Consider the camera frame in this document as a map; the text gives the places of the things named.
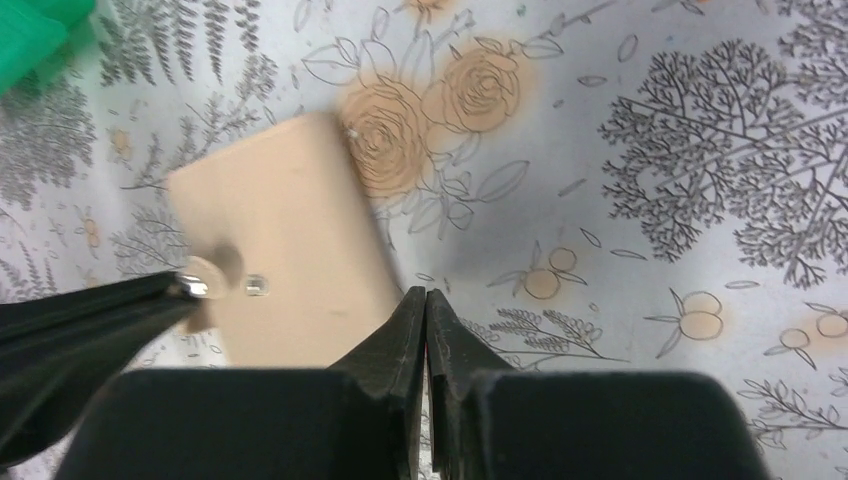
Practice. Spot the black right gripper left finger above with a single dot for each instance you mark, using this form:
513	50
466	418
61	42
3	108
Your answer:
356	419

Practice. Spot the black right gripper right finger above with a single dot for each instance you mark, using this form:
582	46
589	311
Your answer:
491	421

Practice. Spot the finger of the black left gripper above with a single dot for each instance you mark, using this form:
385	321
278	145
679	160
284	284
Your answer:
58	351

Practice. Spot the green plastic bin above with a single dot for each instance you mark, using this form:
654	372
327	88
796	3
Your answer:
32	30

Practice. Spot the beige card holder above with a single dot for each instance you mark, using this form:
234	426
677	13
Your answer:
283	245

